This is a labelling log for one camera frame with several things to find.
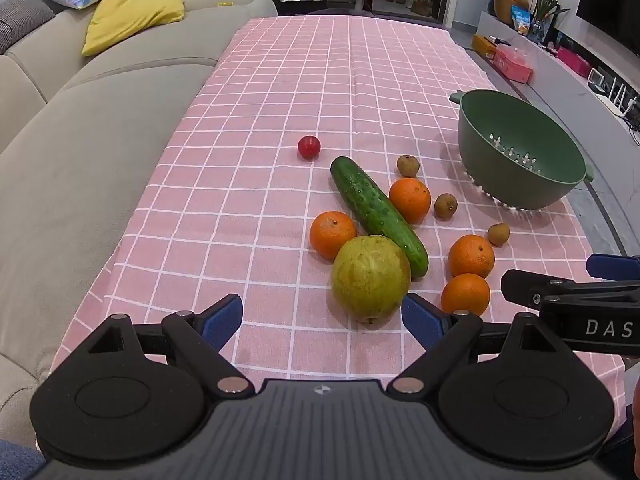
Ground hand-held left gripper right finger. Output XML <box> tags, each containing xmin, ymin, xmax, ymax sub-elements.
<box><xmin>386</xmin><ymin>294</ymin><xmax>566</xmax><ymax>395</ymax></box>

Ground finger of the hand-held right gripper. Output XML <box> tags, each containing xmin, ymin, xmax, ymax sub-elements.
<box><xmin>587</xmin><ymin>254</ymin><xmax>640</xmax><ymax>281</ymax></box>
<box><xmin>501</xmin><ymin>270</ymin><xmax>640</xmax><ymax>308</ymax></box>

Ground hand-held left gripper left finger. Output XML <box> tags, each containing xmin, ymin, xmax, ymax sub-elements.
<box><xmin>85</xmin><ymin>294</ymin><xmax>252</xmax><ymax>395</ymax></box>

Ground orange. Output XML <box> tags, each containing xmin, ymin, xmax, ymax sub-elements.
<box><xmin>309</xmin><ymin>211</ymin><xmax>359</xmax><ymax>262</ymax></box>
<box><xmin>447</xmin><ymin>234</ymin><xmax>496</xmax><ymax>279</ymax></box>
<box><xmin>440</xmin><ymin>273</ymin><xmax>491</xmax><ymax>317</ymax></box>
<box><xmin>388</xmin><ymin>177</ymin><xmax>432</xmax><ymax>224</ymax></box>

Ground yellow-green guava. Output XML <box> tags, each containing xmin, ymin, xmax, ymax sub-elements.
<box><xmin>331</xmin><ymin>235</ymin><xmax>412</xmax><ymax>324</ymax></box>

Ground green cucumber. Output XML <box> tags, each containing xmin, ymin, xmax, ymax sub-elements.
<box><xmin>330</xmin><ymin>156</ymin><xmax>429</xmax><ymax>278</ymax></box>

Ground green colander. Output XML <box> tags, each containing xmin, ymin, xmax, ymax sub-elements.
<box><xmin>449</xmin><ymin>89</ymin><xmax>596</xmax><ymax>211</ymax></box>

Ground pink checked tablecloth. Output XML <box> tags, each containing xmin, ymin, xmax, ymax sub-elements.
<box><xmin>50</xmin><ymin>14</ymin><xmax>627</xmax><ymax>403</ymax></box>

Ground white router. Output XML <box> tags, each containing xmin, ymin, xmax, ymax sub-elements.
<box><xmin>606</xmin><ymin>74</ymin><xmax>640</xmax><ymax>117</ymax></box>

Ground white sideboard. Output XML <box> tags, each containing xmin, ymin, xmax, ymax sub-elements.
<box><xmin>475</xmin><ymin>10</ymin><xmax>640</xmax><ymax>148</ymax></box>

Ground beige sofa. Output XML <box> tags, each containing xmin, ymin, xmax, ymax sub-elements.
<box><xmin>0</xmin><ymin>0</ymin><xmax>279</xmax><ymax>453</ymax></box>

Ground magenta box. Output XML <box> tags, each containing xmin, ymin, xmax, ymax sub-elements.
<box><xmin>557</xmin><ymin>46</ymin><xmax>592</xmax><ymax>79</ymax></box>

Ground pink box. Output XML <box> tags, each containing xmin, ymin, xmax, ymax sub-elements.
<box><xmin>494</xmin><ymin>45</ymin><xmax>534</xmax><ymax>85</ymax></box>

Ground orange box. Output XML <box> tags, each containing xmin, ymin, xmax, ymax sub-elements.
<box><xmin>471</xmin><ymin>34</ymin><xmax>502</xmax><ymax>59</ymax></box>

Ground person's blue jeans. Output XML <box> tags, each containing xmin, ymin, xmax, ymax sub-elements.
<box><xmin>0</xmin><ymin>440</ymin><xmax>47</xmax><ymax>480</ymax></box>

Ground blue snack packet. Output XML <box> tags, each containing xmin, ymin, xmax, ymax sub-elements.
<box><xmin>511</xmin><ymin>5</ymin><xmax>534</xmax><ymax>37</ymax></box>

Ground green potted plant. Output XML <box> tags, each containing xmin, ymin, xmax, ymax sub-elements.
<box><xmin>527</xmin><ymin>0</ymin><xmax>578</xmax><ymax>45</ymax></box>

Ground golden vase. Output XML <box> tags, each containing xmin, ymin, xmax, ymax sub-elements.
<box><xmin>494</xmin><ymin>0</ymin><xmax>530</xmax><ymax>26</ymax></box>

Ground yellow pillow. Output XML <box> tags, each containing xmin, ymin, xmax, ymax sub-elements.
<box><xmin>81</xmin><ymin>0</ymin><xmax>186</xmax><ymax>57</ymax></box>

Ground grey knitted cushion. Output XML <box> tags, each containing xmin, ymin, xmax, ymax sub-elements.
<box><xmin>0</xmin><ymin>2</ymin><xmax>56</xmax><ymax>56</ymax></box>

